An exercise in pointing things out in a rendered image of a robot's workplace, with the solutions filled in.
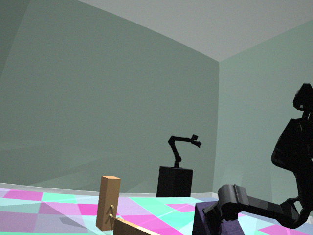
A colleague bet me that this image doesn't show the wooden post with two pegs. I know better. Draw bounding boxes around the wooden post with two pegs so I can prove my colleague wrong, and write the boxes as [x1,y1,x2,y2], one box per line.
[96,176,121,231]

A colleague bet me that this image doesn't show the long wooden rail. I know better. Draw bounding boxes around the long wooden rail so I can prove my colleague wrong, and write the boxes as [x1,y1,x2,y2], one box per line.
[113,217,160,235]

